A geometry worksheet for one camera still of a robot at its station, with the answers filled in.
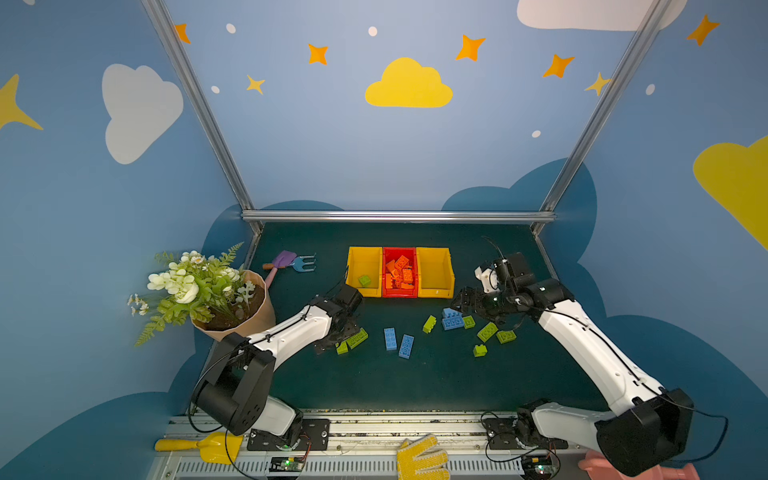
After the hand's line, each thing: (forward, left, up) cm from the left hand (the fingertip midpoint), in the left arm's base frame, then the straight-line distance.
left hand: (346, 335), depth 89 cm
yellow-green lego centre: (+5, -26, -1) cm, 26 cm away
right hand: (+2, -33, +15) cm, 37 cm away
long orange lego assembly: (+20, -14, 0) cm, 24 cm away
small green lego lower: (-3, -40, -1) cm, 40 cm away
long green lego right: (+3, -44, -1) cm, 44 cm away
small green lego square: (+6, -38, -1) cm, 39 cm away
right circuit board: (-32, -49, -4) cm, 59 cm away
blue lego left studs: (0, -13, -2) cm, 14 cm away
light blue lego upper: (+8, -33, -2) cm, 34 cm away
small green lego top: (+22, -4, -2) cm, 22 cm away
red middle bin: (+32, -14, +1) cm, 35 cm away
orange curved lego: (+26, -14, +1) cm, 29 cm away
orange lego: (+28, -17, 0) cm, 33 cm away
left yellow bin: (+27, -4, -3) cm, 28 cm away
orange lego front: (+22, -19, +2) cm, 29 cm away
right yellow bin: (+26, -30, -3) cm, 39 cm away
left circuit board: (-32, +12, -3) cm, 34 cm away
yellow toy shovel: (-29, +29, -1) cm, 41 cm away
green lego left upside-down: (0, -4, -2) cm, 4 cm away
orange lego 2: (+17, -19, +1) cm, 26 cm away
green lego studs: (-3, +1, -2) cm, 4 cm away
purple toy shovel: (+30, +26, -1) cm, 40 cm away
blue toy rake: (+30, +21, -4) cm, 37 cm away
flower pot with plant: (+1, +30, +21) cm, 37 cm away
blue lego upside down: (+5, -33, -2) cm, 34 cm away
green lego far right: (+1, -49, -2) cm, 49 cm away
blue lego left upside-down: (-2, -18, -3) cm, 19 cm away
